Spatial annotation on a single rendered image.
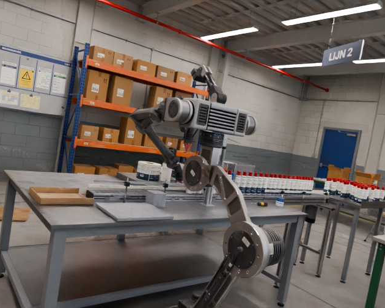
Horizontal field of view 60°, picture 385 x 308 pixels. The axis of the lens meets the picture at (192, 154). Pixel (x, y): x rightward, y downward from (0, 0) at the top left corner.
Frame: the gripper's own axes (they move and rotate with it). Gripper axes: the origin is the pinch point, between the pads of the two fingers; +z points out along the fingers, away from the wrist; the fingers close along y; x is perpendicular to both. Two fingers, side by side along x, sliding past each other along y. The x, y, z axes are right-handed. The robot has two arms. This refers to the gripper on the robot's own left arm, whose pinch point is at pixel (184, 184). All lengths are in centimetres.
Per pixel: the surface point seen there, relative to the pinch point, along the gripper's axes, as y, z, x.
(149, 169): 38.3, -7.8, 4.7
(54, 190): 15, -51, 77
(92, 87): 365, -15, -106
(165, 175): 23.4, -2.2, 0.4
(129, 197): -5, -25, 44
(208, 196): -18.5, 8.6, -3.9
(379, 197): -48, 168, -207
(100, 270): 23, 26, 83
